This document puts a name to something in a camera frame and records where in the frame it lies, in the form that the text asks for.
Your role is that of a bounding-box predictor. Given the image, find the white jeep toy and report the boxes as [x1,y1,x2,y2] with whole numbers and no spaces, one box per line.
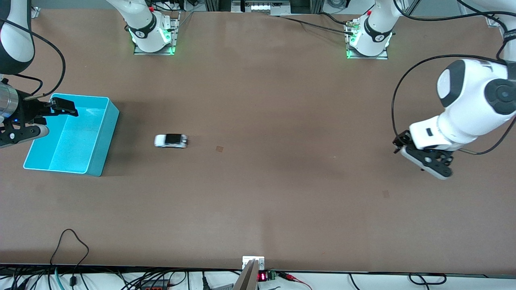
[154,133,189,149]

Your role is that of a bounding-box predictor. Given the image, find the turquoise plastic bin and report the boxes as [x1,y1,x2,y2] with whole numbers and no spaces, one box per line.
[23,93,120,177]

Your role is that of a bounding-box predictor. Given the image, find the red clip leads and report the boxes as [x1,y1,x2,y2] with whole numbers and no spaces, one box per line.
[277,272,313,290]

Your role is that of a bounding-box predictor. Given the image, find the white mounting plate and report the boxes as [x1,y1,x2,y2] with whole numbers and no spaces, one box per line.
[242,256,265,270]

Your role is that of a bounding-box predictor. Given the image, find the white control box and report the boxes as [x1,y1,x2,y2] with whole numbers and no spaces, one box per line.
[231,0,291,16]

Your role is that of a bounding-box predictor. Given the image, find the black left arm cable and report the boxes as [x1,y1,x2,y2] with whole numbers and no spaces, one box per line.
[391,0,516,155]

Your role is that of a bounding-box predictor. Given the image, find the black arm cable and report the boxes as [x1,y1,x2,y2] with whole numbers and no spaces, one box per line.
[0,19,66,99]
[391,0,516,155]

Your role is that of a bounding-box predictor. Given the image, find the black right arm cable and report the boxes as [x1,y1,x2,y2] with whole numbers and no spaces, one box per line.
[0,19,66,99]

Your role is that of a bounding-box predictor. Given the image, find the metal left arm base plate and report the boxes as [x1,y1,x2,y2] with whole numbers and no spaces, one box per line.
[345,21,389,60]

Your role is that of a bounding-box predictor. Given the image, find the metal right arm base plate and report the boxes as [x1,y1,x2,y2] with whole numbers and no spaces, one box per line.
[133,11,178,56]

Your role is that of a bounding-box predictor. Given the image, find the black coiled cable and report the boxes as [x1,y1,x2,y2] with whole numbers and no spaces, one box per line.
[409,273,447,286]

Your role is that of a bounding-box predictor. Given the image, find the thick black table cable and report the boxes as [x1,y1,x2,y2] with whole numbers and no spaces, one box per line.
[318,12,355,25]

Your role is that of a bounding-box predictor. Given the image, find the thin black table cable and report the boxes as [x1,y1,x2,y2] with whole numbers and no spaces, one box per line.
[278,15,355,36]

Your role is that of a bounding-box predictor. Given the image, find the thin black looped cable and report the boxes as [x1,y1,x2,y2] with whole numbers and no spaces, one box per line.
[50,229,89,287]

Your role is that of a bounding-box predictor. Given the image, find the aluminium mount bar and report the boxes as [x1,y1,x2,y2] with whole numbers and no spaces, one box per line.
[233,259,259,290]

